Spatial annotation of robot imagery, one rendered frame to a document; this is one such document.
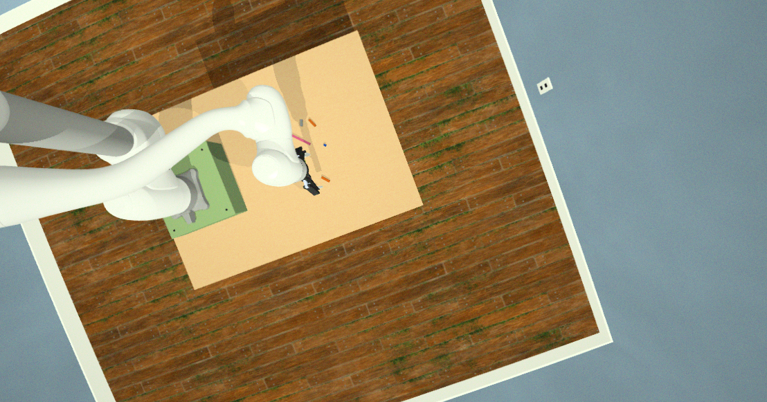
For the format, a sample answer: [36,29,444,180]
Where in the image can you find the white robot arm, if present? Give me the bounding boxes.
[0,84,307,228]

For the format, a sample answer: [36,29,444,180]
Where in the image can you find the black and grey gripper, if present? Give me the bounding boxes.
[295,147,323,196]

